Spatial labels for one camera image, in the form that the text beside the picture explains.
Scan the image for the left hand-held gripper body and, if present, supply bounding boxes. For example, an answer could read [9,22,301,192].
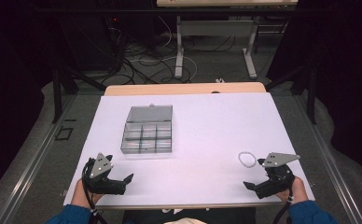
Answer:
[85,151,128,196]

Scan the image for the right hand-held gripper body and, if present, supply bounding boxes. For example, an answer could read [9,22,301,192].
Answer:
[255,151,301,200]

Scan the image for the person's right hand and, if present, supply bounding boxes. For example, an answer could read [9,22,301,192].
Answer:
[275,175,310,205]

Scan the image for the person's left hand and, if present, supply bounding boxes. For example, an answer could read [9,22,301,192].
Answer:
[71,178,104,210]

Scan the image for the person's dark clothing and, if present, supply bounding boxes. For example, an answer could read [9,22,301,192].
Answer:
[122,206,258,224]

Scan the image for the clear plastic compartment box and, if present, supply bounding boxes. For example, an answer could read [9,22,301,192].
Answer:
[119,104,174,155]

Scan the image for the white table cover board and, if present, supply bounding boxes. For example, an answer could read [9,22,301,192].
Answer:
[63,91,316,207]

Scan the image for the black metal stand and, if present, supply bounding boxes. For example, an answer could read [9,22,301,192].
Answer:
[264,60,317,126]
[51,63,107,124]

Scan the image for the white metal-legged desk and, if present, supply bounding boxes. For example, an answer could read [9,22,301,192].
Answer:
[156,0,299,80]

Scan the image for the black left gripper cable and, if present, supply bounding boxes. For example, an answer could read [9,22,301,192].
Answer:
[81,158,109,224]

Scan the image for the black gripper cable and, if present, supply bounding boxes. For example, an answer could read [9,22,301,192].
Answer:
[81,158,109,224]
[271,186,296,224]

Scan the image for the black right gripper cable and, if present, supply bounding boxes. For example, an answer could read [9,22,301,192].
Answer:
[271,186,296,224]

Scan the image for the aluminium floor rail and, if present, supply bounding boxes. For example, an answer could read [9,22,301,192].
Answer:
[294,92,362,224]
[0,92,77,224]

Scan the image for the tangle of black floor cables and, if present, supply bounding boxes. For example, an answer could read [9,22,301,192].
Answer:
[105,18,199,86]

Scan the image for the white floor cable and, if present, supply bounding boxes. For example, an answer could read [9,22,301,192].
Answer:
[129,15,200,82]

